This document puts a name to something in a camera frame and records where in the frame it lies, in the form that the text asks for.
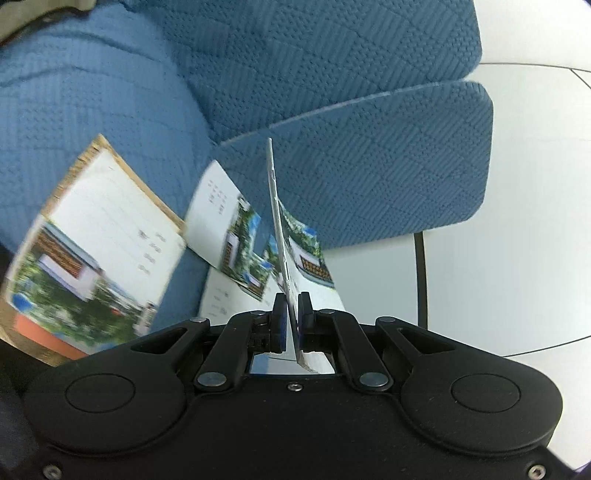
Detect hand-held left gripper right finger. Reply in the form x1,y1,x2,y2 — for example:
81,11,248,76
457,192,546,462
298,292,458,393

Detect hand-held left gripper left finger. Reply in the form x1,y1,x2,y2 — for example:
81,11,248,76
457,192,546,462
131,292,288,393

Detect brown painting cover book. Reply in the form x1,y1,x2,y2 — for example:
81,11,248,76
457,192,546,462
0,134,188,365

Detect blue padded floor chair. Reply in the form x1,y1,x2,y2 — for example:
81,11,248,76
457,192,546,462
161,80,495,324
0,0,483,324

